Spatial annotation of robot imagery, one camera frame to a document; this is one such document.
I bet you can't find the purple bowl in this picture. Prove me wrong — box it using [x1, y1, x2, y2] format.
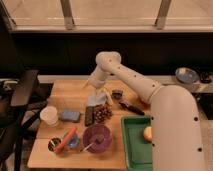
[83, 124, 112, 154]

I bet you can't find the green plastic tray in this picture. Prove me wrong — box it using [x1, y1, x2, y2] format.
[121, 116, 153, 171]

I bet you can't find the small metal tin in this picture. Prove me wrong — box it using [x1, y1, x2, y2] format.
[112, 89, 123, 100]

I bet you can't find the yellow banana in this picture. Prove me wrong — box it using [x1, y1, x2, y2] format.
[101, 87, 113, 106]

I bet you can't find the black remote control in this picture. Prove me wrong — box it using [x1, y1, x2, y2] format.
[85, 106, 94, 126]

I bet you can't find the yellow red apple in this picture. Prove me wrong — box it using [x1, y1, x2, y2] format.
[143, 126, 152, 142]

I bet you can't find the small blue bowl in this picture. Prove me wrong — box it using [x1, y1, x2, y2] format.
[66, 134, 79, 149]

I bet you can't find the bunch of dark grapes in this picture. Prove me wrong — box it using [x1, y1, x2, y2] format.
[93, 105, 112, 123]

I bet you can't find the orange bowl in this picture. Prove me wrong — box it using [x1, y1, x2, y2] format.
[138, 96, 149, 106]

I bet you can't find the black chair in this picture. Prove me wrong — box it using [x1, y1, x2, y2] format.
[0, 70, 47, 171]

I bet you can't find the spoon in purple bowl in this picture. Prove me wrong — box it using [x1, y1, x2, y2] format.
[80, 138, 104, 152]

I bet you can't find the white paper cup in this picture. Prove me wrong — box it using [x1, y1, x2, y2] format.
[40, 106, 59, 126]

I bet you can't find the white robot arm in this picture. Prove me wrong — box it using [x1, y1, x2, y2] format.
[88, 51, 206, 171]

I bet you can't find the blue plate on counter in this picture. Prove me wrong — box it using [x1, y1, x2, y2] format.
[175, 67, 199, 84]

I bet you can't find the blue sponge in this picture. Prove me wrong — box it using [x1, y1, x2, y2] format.
[60, 110, 80, 122]

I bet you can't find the dark object on counter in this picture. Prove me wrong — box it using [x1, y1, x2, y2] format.
[200, 72, 212, 84]

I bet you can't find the small dark cup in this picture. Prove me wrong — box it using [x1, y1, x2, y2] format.
[48, 138, 61, 152]

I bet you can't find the orange carrot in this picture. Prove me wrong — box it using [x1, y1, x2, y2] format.
[53, 127, 77, 153]

